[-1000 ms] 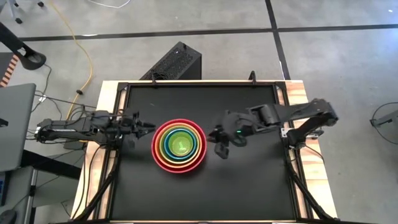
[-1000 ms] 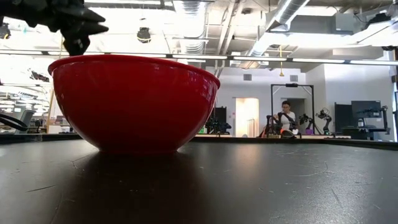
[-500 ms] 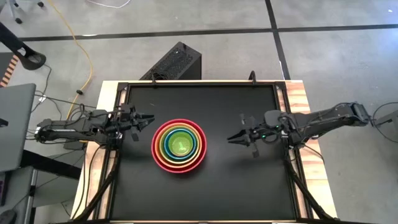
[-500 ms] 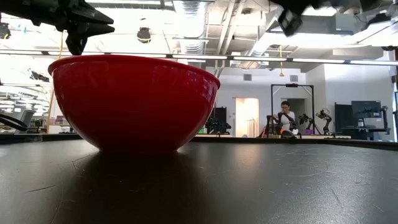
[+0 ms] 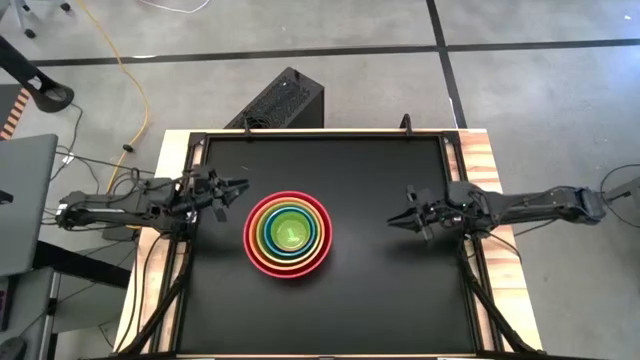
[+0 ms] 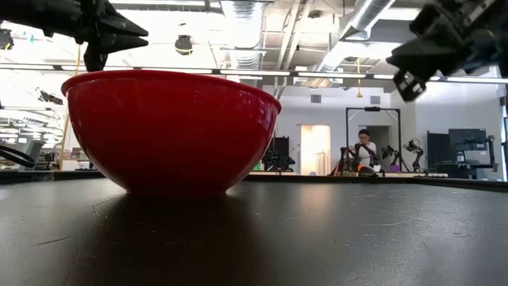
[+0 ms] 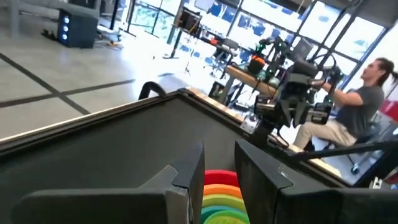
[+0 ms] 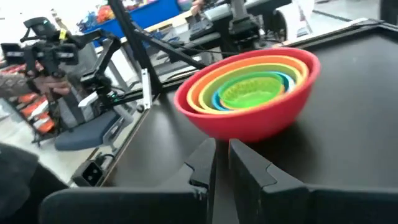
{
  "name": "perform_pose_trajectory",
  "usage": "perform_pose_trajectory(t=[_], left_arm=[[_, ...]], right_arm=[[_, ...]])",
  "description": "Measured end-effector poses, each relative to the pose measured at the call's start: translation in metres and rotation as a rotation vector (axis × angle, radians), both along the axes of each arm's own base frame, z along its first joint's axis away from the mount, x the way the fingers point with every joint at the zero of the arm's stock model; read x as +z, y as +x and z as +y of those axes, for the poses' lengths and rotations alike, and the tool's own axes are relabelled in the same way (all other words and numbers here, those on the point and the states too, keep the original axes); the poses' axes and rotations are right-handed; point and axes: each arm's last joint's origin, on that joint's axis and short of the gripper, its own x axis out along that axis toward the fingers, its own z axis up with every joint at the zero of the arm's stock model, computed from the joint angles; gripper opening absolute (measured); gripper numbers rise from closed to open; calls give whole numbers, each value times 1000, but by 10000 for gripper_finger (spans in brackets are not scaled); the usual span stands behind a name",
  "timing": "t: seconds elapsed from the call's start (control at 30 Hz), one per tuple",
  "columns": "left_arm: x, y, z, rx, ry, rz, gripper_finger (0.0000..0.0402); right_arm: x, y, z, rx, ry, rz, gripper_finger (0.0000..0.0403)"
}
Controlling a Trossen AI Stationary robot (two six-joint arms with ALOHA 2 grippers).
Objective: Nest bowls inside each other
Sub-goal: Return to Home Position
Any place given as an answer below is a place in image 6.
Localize yellow hanging ceiling lamp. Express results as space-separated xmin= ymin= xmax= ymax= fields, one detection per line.
xmin=355 ymin=58 xmax=364 ymax=99

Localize wooden pole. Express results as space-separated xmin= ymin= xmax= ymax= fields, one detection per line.
xmin=59 ymin=114 xmax=71 ymax=172

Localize black ceiling dome camera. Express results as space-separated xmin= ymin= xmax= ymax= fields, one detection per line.
xmin=174 ymin=34 xmax=194 ymax=56

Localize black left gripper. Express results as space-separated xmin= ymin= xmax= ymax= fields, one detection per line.
xmin=0 ymin=0 xmax=150 ymax=73

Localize large red bowl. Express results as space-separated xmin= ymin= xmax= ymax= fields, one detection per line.
xmin=60 ymin=68 xmax=283 ymax=199

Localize person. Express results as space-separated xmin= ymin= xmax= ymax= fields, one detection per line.
xmin=348 ymin=128 xmax=383 ymax=175

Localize dark room divider panel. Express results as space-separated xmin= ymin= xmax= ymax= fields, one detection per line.
xmin=426 ymin=130 xmax=452 ymax=170

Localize background black robot arms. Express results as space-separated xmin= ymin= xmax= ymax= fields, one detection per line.
xmin=379 ymin=137 xmax=425 ymax=173

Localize silver ceiling air duct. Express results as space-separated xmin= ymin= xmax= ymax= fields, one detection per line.
xmin=220 ymin=0 xmax=266 ymax=71

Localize black curved cable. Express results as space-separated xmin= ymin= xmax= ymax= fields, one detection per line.
xmin=0 ymin=144 xmax=37 ymax=168

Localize black metal frame stand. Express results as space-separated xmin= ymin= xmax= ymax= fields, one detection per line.
xmin=344 ymin=106 xmax=402 ymax=174

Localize black computer monitor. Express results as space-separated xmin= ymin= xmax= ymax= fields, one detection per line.
xmin=448 ymin=127 xmax=488 ymax=153

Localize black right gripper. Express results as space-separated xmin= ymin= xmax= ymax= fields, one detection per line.
xmin=386 ymin=0 xmax=498 ymax=103

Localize black equipment stand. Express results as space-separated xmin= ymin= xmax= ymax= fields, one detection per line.
xmin=261 ymin=136 xmax=297 ymax=175

